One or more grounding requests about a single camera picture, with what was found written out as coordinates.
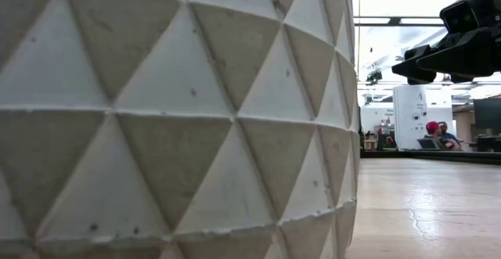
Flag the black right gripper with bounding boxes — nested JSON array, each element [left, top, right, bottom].
[[391, 0, 501, 86]]

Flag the white pillar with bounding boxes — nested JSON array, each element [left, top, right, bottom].
[[392, 85, 432, 151]]

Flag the black ceiling spotlight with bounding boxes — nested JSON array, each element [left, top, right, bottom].
[[366, 70, 384, 85]]

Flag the person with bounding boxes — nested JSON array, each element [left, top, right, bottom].
[[438, 121, 463, 151], [420, 121, 451, 151]]

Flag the black monitor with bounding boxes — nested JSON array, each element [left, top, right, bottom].
[[472, 97, 501, 135]]

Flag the white geometric plant pot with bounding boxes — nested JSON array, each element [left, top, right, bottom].
[[0, 0, 362, 259]]

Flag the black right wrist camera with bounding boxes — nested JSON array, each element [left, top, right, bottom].
[[440, 0, 486, 35]]

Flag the black aluminium rig frame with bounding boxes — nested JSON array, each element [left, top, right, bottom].
[[359, 149, 501, 165]]

